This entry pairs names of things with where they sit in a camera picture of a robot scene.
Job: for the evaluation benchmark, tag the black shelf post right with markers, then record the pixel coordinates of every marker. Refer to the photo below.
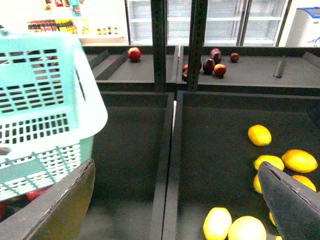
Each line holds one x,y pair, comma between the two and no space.
196,40

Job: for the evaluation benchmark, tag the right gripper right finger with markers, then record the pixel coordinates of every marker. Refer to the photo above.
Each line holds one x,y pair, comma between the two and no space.
295,207

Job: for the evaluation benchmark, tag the small dark red apple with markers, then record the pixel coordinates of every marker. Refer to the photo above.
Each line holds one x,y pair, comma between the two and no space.
234,57

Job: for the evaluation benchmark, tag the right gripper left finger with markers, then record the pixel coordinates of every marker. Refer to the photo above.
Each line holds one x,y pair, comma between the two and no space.
58,213

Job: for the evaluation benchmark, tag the yellow lemon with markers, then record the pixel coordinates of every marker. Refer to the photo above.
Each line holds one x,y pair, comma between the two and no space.
299,161
259,135
272,159
217,224
247,228

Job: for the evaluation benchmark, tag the black shelf post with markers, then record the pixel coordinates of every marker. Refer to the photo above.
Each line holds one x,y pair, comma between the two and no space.
196,40
158,23

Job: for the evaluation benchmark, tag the red apple on shelf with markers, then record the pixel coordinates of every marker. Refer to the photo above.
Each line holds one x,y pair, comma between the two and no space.
134,54

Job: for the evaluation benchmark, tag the glass door refrigerator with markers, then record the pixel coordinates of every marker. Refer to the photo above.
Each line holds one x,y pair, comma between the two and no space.
241,23

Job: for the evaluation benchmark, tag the red apple front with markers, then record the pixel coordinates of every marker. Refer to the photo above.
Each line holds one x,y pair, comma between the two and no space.
220,70

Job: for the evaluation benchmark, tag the light blue plastic basket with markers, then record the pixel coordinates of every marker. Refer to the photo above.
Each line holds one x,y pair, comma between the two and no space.
50,110

